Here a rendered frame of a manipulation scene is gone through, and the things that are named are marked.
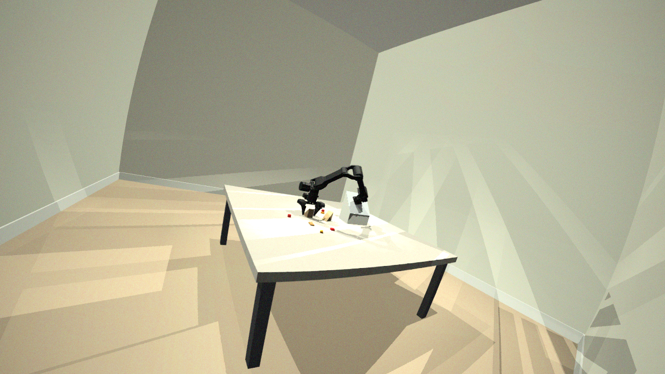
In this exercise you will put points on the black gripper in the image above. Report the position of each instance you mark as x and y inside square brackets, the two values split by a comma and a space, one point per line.
[311, 201]

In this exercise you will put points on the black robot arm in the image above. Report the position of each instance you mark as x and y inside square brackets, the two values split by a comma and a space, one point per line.
[322, 181]

